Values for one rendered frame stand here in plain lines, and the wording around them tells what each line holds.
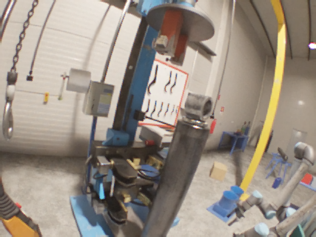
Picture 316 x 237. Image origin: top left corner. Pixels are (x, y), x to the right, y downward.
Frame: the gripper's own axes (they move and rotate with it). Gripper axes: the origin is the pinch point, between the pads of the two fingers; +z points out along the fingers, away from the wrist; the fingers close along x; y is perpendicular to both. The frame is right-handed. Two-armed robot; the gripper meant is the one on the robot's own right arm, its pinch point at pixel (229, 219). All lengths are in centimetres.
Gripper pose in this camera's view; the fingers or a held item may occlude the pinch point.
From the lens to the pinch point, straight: 143.8
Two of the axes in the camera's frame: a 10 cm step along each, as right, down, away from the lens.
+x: 3.3, 0.6, 9.4
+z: -6.3, 7.6, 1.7
